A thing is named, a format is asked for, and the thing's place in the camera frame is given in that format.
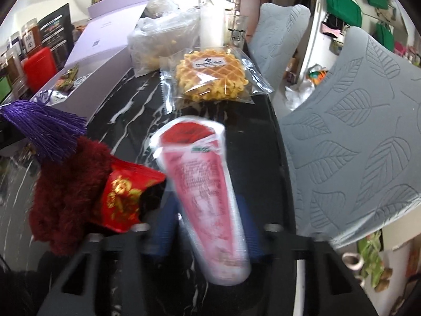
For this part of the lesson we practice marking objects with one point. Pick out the green sandals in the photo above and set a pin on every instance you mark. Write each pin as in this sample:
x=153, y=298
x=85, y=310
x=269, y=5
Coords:
x=373, y=260

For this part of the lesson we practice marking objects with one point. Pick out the orange jar white label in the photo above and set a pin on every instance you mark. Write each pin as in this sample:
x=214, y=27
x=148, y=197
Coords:
x=31, y=39

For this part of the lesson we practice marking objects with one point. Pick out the dark red fluffy scrunchie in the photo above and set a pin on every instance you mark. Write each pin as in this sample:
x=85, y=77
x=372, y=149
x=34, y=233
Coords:
x=65, y=197

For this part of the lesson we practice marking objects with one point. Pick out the red canister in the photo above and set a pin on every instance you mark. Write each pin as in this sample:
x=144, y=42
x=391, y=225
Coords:
x=39, y=70

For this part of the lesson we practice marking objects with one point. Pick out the clear jar brown contents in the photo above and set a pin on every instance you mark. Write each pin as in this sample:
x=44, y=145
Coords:
x=13, y=69

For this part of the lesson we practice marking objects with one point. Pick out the silver purple snack packet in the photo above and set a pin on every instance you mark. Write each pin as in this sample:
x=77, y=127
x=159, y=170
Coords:
x=49, y=97

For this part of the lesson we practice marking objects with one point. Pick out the plastic bag of snacks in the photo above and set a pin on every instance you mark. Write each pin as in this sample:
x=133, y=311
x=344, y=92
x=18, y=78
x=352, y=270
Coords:
x=158, y=42

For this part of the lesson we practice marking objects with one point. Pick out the orange green bag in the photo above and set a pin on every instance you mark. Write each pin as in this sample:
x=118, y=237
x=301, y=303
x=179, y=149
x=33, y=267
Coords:
x=317, y=74

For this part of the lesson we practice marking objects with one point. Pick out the purple tassel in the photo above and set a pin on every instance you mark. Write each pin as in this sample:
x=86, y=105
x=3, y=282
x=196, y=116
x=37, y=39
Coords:
x=46, y=128

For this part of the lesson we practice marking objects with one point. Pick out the white plastic bag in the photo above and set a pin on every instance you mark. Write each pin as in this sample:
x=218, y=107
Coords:
x=299, y=95

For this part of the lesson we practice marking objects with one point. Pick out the black coffee pouch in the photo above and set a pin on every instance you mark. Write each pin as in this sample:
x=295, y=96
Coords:
x=57, y=33

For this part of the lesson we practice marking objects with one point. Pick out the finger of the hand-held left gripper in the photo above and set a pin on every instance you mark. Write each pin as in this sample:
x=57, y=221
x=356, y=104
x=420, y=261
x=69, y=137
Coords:
x=8, y=135

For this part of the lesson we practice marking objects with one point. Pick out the green label jar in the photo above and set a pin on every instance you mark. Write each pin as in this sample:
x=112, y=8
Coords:
x=5, y=89

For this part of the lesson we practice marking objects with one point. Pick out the pink lotion tube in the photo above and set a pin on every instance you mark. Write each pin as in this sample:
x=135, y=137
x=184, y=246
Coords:
x=204, y=197

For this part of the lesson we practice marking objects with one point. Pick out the red gold packet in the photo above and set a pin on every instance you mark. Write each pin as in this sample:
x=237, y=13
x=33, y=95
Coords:
x=125, y=191

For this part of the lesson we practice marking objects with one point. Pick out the grey leaf-pattern chair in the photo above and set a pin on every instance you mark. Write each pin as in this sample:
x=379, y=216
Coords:
x=361, y=144
x=279, y=39

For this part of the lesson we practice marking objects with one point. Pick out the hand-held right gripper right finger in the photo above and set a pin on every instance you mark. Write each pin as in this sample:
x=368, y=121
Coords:
x=255, y=237

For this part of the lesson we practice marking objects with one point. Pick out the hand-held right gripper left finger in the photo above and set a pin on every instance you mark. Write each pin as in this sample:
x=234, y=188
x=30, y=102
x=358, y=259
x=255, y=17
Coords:
x=162, y=228

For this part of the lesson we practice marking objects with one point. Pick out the lavender gift box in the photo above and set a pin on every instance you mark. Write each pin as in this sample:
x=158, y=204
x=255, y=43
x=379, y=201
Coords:
x=98, y=46

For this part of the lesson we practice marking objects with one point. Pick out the green gold candy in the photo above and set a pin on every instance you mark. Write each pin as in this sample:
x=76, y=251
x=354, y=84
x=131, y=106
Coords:
x=67, y=79

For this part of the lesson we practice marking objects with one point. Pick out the pink bow bag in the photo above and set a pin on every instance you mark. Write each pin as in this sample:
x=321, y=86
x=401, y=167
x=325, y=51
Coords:
x=330, y=29

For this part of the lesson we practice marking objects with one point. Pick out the waffle in clear wrapper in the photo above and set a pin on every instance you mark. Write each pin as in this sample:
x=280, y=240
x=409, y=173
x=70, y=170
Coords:
x=210, y=72

